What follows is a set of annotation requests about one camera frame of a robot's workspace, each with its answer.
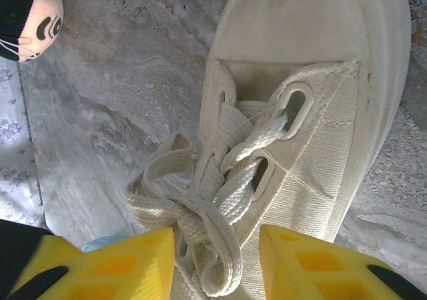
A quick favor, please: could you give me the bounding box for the cream canvas shoe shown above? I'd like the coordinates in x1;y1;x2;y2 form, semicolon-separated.
171;0;414;300

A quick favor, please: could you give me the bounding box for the plush doll black hair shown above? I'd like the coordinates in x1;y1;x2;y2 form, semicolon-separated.
0;0;65;64

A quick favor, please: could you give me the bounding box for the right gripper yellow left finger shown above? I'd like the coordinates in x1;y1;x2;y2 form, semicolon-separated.
8;226;177;300

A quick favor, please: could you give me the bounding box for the cream shoelace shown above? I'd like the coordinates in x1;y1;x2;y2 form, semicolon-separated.
125;105;290;298

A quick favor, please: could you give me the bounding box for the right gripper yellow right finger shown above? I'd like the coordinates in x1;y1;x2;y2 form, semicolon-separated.
259;225;427;300

